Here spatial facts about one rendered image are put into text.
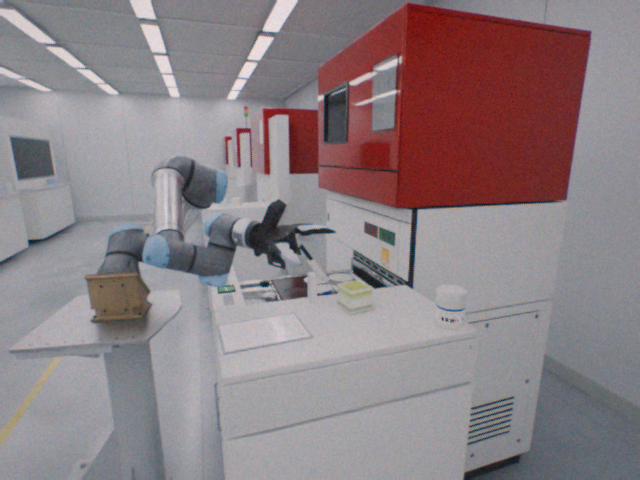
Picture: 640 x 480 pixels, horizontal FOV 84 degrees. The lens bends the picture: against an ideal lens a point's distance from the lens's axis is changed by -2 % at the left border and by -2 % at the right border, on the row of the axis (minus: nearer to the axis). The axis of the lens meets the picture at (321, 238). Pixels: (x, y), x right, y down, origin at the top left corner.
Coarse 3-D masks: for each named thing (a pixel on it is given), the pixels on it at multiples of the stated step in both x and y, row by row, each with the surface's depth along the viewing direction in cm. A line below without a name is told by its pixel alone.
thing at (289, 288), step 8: (344, 272) 155; (272, 280) 145; (280, 280) 145; (288, 280) 145; (296, 280) 145; (328, 280) 144; (336, 280) 144; (352, 280) 145; (280, 288) 136; (288, 288) 136; (296, 288) 136; (304, 288) 136; (288, 296) 128; (296, 296) 128; (304, 296) 128
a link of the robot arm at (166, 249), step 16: (176, 160) 112; (160, 176) 106; (176, 176) 108; (160, 192) 101; (176, 192) 103; (160, 208) 96; (176, 208) 97; (160, 224) 91; (176, 224) 93; (160, 240) 85; (176, 240) 88; (144, 256) 85; (160, 256) 84; (176, 256) 86; (192, 256) 89
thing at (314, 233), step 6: (300, 228) 88; (306, 228) 87; (312, 228) 87; (318, 228) 87; (324, 228) 87; (330, 228) 87; (300, 234) 88; (306, 234) 87; (312, 234) 88; (318, 234) 88; (312, 240) 90; (318, 240) 90; (318, 246) 91
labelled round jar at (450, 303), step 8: (440, 288) 91; (448, 288) 91; (456, 288) 91; (440, 296) 89; (448, 296) 88; (456, 296) 87; (464, 296) 88; (440, 304) 90; (448, 304) 88; (456, 304) 88; (464, 304) 89; (440, 312) 90; (448, 312) 88; (456, 312) 88; (464, 312) 90; (440, 320) 90; (448, 320) 89; (456, 320) 89; (448, 328) 89; (456, 328) 89
